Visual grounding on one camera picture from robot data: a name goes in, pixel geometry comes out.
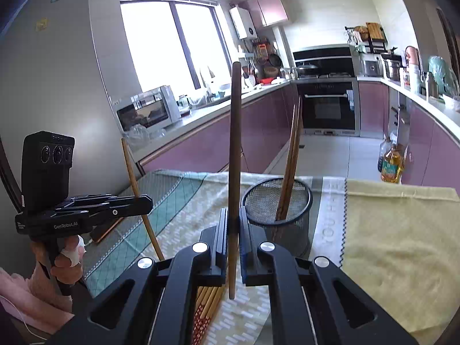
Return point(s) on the yellow cloth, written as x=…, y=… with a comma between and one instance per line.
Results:
x=395, y=244

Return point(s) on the steel stock pot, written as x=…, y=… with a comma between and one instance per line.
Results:
x=392, y=68

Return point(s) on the steel rice cooker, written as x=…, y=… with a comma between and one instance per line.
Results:
x=372, y=66

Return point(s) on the steel flask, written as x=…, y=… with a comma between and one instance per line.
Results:
x=432, y=85

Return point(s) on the person's left hand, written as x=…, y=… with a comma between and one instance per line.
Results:
x=70, y=258

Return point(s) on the white microwave oven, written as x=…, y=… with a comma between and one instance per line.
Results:
x=147, y=111

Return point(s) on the person's left forearm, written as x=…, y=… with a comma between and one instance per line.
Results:
x=32, y=294

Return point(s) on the clear plastic bag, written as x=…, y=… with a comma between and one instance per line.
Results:
x=138, y=134

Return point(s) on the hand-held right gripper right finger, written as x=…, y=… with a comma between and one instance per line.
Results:
x=246, y=253

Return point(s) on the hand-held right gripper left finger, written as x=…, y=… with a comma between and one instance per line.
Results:
x=222, y=239

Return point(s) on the pink kettle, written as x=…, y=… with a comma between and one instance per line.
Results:
x=412, y=55

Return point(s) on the dark brown chopstick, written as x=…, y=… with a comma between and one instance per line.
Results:
x=235, y=133

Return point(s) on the built-in black oven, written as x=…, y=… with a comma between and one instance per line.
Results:
x=327, y=104

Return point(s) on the patterned tablecloth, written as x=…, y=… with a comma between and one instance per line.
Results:
x=187, y=205

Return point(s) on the wok with lid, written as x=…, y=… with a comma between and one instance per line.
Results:
x=307, y=69

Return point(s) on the bundle of wooden chopsticks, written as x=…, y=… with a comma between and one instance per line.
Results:
x=206, y=309

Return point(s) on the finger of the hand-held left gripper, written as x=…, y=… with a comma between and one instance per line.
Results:
x=122, y=210
x=93, y=197

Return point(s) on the kitchen window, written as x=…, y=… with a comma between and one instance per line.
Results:
x=154, y=43

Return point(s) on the dark liquid bottle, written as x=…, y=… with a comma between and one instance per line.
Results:
x=383, y=156

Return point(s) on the black mesh utensil holder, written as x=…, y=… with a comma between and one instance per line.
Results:
x=287, y=237

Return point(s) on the light wooden chopstick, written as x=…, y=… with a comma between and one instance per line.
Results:
x=131, y=172

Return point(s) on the grey refrigerator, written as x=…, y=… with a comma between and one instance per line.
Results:
x=72, y=79

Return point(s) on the green food cover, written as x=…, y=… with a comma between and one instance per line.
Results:
x=442, y=75

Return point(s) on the pink base cabinets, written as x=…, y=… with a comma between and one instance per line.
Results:
x=431, y=143
x=222, y=133

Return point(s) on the pink wall cabinet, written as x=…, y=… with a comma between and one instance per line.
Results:
x=269, y=7

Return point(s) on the hanging frying pan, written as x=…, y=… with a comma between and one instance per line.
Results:
x=275, y=60

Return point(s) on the black counter rack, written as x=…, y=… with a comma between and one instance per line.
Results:
x=370, y=45

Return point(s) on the yellow cooking oil bottle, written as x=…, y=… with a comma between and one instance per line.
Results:
x=392, y=167

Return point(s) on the wooden cutting board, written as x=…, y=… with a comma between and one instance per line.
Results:
x=374, y=30

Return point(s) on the black range hood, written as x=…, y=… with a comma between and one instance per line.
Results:
x=323, y=59

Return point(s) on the white water heater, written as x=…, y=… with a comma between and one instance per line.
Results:
x=243, y=23

